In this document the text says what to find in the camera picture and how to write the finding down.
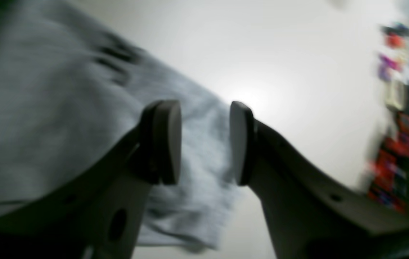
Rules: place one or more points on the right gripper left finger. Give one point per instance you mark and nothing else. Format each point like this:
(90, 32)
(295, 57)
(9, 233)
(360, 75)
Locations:
(98, 214)

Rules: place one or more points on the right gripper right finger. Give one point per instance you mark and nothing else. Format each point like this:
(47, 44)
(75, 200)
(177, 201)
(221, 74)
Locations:
(309, 215)

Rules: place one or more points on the grey T-shirt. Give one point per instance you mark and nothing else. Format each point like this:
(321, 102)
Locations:
(70, 89)

